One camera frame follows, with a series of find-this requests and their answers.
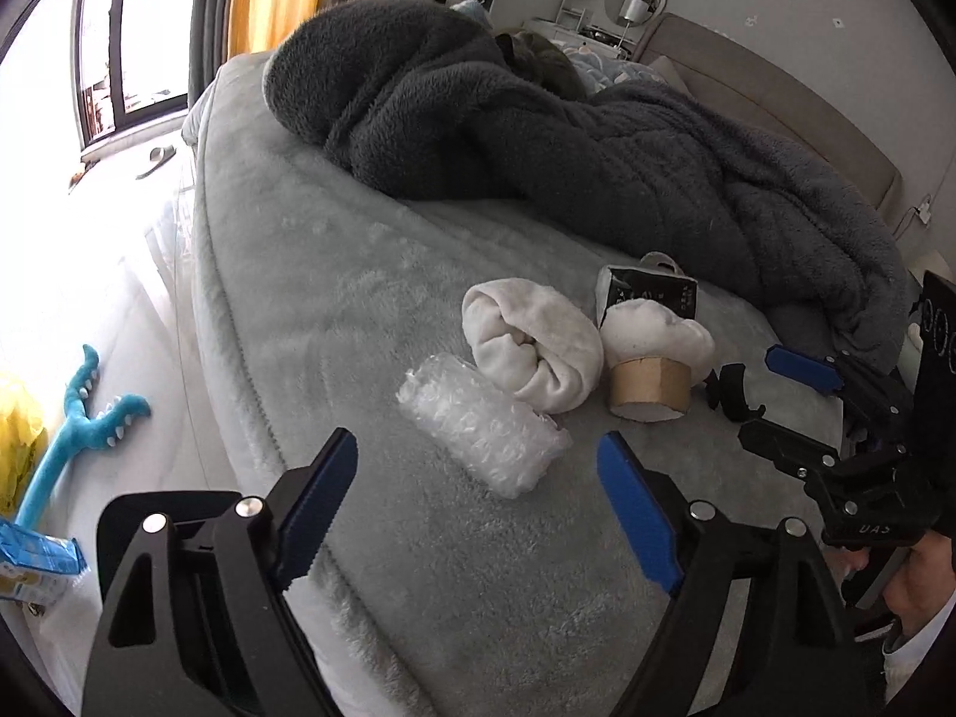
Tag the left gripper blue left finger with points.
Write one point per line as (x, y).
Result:
(306, 502)

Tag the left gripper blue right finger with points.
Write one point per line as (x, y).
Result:
(646, 527)

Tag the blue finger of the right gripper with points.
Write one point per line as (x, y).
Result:
(798, 367)

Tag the brown tape roll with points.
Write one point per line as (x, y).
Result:
(650, 390)

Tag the clear bubble wrap roll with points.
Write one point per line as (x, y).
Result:
(496, 438)

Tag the white tissue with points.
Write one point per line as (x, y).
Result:
(642, 328)

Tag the black paper box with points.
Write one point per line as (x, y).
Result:
(656, 277)

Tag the white cloth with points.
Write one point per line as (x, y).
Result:
(531, 341)

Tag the person right hand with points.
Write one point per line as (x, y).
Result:
(922, 585)

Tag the blue plush toy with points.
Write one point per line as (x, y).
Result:
(79, 433)

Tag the blue pet food bag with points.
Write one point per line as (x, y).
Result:
(35, 568)

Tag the yellow plastic bag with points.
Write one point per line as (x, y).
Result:
(23, 441)

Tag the beige headboard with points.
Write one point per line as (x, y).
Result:
(740, 84)

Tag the grey slipper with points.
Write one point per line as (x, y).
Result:
(158, 157)

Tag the brown plush pillow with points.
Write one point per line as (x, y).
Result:
(535, 59)

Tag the dark grey fluffy blanket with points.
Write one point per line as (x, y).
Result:
(416, 100)

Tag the window frame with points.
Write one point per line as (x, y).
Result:
(130, 69)

